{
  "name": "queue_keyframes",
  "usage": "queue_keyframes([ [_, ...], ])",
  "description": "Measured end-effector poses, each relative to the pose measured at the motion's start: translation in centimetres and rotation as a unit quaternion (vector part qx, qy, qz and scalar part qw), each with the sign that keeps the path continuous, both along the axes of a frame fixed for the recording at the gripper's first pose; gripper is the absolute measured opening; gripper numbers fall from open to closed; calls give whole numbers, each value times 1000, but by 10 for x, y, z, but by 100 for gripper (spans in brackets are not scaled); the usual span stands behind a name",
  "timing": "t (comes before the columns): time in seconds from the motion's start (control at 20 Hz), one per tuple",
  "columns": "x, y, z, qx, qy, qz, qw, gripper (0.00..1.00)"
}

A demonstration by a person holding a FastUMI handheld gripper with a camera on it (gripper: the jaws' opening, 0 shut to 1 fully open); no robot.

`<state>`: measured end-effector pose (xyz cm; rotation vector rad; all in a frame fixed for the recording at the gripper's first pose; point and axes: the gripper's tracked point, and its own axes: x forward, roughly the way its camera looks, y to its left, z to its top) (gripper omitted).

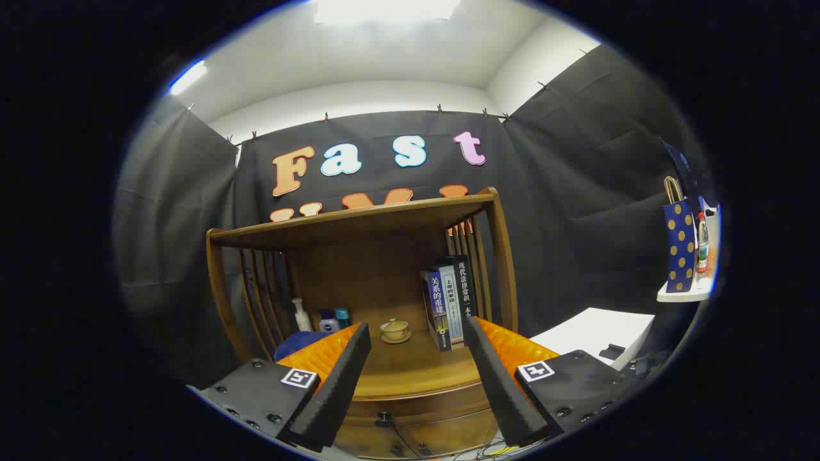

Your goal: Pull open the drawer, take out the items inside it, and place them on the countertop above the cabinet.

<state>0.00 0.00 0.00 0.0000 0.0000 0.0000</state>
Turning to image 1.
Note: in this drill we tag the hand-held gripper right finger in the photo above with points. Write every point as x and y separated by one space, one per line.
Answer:
500 384

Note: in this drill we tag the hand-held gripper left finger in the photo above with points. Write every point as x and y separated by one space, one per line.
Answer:
339 384

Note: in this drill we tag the wooden drawer with black knob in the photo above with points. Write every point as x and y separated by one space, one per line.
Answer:
435 410

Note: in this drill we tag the wooden countertop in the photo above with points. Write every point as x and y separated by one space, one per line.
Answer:
416 368

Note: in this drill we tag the white side cabinet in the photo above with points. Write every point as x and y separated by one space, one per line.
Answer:
583 330

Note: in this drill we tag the wooden cabinet with slatted sides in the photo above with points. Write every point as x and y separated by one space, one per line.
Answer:
371 269

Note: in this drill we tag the blue folded towel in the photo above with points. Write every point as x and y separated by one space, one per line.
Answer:
298 342

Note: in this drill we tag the white lotion bottle blue cap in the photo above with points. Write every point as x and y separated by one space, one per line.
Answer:
328 324

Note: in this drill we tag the teal bottle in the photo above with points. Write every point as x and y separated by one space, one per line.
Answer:
342 317

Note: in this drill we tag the white pump bottle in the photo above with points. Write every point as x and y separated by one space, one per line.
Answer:
302 320

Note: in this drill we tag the beige lidded teacup with saucer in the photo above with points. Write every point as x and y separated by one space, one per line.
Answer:
396 330

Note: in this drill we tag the light blue spine book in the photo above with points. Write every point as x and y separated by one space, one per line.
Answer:
452 301

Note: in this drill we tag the black spine book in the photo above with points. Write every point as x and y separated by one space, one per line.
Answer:
466 288

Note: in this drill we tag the small black box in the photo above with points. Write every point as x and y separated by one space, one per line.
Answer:
612 351

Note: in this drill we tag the blue gold-dotted gift bag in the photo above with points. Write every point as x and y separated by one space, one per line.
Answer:
680 250

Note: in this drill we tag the clear bottle with red label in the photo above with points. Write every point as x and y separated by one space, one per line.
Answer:
703 250

